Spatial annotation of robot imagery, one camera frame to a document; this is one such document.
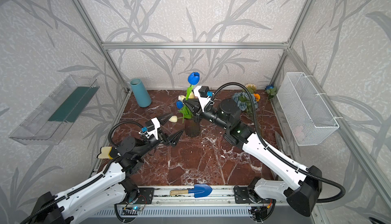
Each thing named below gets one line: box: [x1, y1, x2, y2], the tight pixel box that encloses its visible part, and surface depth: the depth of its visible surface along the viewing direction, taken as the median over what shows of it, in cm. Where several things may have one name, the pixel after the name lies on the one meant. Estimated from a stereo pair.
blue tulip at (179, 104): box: [176, 100, 184, 110], surface depth 75 cm
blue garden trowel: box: [169, 183, 213, 199], surface depth 77 cm
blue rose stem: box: [264, 85, 277, 107], surface depth 118 cm
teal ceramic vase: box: [129, 77, 152, 108], surface depth 104 cm
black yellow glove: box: [96, 146, 114, 160], surface depth 89 cm
